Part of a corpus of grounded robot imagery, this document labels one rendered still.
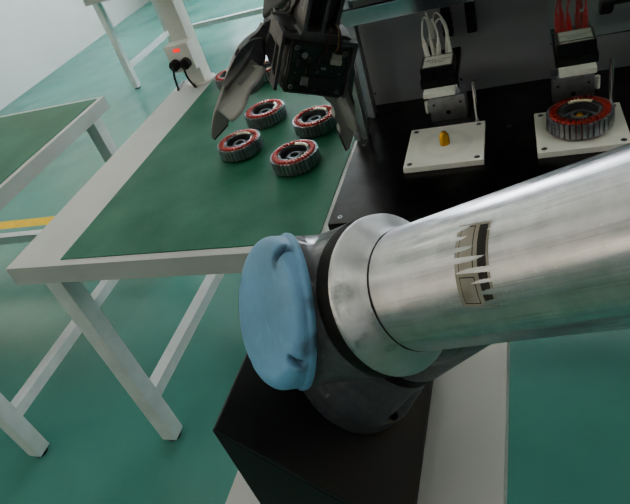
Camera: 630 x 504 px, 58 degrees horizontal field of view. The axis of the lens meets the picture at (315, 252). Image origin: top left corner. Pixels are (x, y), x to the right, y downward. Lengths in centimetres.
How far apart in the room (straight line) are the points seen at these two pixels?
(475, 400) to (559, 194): 49
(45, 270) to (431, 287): 116
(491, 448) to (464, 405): 7
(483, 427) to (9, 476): 172
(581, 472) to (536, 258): 130
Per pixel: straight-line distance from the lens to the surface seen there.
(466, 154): 113
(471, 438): 72
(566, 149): 110
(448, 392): 76
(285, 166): 126
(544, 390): 169
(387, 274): 35
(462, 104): 127
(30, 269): 143
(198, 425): 189
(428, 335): 35
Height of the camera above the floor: 135
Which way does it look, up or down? 36 degrees down
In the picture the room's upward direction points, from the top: 20 degrees counter-clockwise
